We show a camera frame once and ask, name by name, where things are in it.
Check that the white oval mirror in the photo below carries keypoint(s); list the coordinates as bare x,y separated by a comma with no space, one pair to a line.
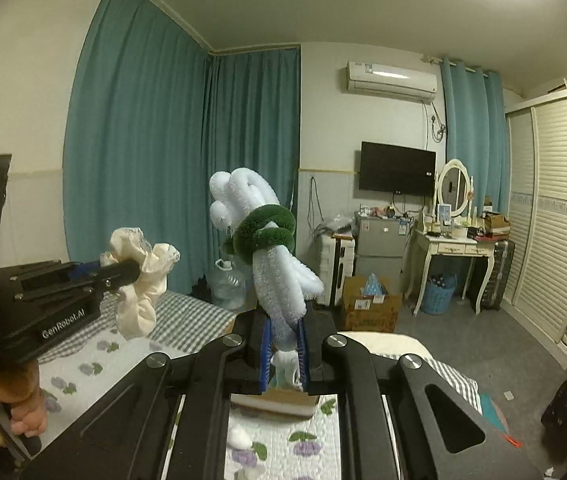
452,187

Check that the dark suitcase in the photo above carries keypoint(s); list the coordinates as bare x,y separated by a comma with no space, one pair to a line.
496,275

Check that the brown box on table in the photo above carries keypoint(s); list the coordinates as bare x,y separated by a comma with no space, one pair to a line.
497,222

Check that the brown cardboard box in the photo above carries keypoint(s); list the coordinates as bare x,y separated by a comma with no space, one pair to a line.
283,401

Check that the grey mini fridge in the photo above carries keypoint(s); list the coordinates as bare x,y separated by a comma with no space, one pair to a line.
378,250

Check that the white dressing table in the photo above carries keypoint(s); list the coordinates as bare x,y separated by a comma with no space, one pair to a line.
451,245

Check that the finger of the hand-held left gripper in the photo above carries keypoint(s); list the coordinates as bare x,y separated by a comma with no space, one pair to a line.
118,272

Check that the cream scrunchie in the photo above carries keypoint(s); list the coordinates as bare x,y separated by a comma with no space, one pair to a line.
138,310

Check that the wide teal curtain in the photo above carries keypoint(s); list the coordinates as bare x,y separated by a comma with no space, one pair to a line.
138,135

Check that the narrow teal curtain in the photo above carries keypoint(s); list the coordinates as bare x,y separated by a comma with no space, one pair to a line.
473,135

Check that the black wall television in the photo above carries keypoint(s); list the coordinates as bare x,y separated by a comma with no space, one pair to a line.
396,167

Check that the cardboard box with blue bag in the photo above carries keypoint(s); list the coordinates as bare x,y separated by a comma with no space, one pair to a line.
366,310

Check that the white suitcase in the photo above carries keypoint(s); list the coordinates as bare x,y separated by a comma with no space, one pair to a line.
336,270

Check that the blue laundry basket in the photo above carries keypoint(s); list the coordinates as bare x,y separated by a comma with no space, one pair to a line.
437,297

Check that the white floral quilt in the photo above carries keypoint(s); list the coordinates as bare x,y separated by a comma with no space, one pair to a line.
103,360

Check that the white green fluffy twisted toy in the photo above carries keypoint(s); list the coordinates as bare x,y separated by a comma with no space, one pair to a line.
283,280

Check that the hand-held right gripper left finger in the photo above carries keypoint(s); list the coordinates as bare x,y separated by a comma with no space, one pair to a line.
263,357

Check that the clear water jug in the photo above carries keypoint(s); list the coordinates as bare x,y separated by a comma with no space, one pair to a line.
226,287

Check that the bed with floral sheet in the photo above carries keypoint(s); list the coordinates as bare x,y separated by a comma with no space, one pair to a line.
188,310

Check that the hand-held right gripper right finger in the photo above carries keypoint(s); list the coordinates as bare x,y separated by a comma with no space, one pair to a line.
303,357

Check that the white cotton ball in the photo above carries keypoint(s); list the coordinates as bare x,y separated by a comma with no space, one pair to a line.
240,437

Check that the white louvred wardrobe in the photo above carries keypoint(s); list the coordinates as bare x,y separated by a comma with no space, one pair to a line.
548,210

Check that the white air conditioner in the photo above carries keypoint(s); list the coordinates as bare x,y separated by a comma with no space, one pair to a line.
391,80

